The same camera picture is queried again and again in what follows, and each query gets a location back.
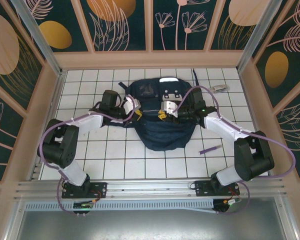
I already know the navy blue backpack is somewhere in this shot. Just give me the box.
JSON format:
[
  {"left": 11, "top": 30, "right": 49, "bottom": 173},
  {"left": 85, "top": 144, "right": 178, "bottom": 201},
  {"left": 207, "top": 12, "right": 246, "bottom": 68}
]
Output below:
[{"left": 103, "top": 68, "right": 202, "bottom": 152}]

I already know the purple pen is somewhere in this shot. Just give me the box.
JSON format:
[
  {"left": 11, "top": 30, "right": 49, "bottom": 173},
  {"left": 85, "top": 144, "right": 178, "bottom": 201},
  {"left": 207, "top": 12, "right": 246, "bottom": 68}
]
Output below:
[{"left": 198, "top": 145, "right": 220, "bottom": 155}]

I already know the small green circuit board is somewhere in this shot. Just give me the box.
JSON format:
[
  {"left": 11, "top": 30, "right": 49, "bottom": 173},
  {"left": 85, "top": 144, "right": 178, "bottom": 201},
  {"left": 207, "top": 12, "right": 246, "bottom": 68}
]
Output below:
[
  {"left": 223, "top": 198, "right": 242, "bottom": 206},
  {"left": 73, "top": 201, "right": 95, "bottom": 210}
]

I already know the grey metal sheet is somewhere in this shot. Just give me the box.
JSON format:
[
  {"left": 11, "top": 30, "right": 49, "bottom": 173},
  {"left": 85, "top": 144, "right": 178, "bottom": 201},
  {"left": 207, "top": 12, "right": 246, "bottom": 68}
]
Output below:
[{"left": 16, "top": 209, "right": 292, "bottom": 240}]

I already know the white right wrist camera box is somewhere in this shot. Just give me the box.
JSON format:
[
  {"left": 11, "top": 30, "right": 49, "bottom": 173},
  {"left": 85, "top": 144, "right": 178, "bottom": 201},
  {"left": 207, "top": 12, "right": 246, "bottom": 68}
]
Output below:
[{"left": 161, "top": 99, "right": 183, "bottom": 118}]

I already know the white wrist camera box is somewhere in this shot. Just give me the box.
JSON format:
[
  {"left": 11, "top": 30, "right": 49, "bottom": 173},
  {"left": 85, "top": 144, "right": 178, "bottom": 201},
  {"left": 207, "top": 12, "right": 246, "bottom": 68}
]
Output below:
[
  {"left": 161, "top": 99, "right": 183, "bottom": 118},
  {"left": 123, "top": 96, "right": 141, "bottom": 116}
]

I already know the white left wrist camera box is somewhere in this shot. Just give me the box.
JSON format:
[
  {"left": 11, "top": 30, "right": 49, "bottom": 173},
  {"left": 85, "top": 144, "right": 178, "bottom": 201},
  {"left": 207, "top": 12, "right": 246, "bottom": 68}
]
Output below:
[{"left": 123, "top": 96, "right": 141, "bottom": 116}]

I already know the aluminium mounting rail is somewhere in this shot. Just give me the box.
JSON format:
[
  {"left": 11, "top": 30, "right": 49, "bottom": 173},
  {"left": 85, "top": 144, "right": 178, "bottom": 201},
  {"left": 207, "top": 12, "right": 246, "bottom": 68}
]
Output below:
[{"left": 14, "top": 177, "right": 288, "bottom": 200}]

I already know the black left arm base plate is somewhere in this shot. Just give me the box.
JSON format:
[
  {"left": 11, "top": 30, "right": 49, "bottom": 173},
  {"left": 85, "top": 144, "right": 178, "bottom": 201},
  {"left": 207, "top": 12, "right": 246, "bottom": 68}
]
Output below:
[{"left": 61, "top": 181, "right": 108, "bottom": 200}]

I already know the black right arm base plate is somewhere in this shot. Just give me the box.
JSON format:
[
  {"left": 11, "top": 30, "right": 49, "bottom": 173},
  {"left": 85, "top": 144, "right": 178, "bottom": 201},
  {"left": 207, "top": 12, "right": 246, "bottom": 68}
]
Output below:
[{"left": 194, "top": 180, "right": 241, "bottom": 197}]

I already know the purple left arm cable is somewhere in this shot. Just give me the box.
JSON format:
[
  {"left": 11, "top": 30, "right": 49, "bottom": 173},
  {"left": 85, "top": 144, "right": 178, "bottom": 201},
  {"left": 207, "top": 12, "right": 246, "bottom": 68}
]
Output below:
[{"left": 38, "top": 96, "right": 137, "bottom": 216}]

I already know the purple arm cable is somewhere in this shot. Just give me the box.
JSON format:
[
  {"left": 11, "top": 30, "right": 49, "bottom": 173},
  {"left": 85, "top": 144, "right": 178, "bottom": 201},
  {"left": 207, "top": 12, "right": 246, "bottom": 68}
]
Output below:
[
  {"left": 172, "top": 85, "right": 296, "bottom": 215},
  {"left": 38, "top": 96, "right": 137, "bottom": 216}
]

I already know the grey slotted cable duct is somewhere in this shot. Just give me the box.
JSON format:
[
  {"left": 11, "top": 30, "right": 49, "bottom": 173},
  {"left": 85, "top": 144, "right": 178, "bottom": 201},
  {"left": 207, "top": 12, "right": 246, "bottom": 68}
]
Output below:
[{"left": 24, "top": 198, "right": 216, "bottom": 213}]

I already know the aluminium frame post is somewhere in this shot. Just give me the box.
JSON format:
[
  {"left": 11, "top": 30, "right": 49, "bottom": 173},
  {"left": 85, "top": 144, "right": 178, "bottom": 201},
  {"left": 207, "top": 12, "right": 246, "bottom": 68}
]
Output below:
[
  {"left": 11, "top": 0, "right": 67, "bottom": 77},
  {"left": 235, "top": 0, "right": 284, "bottom": 72}
]

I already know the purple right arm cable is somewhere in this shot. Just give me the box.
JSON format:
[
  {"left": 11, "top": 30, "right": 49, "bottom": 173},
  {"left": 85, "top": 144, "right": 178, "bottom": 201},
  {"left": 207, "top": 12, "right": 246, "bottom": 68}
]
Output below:
[{"left": 172, "top": 85, "right": 296, "bottom": 215}]

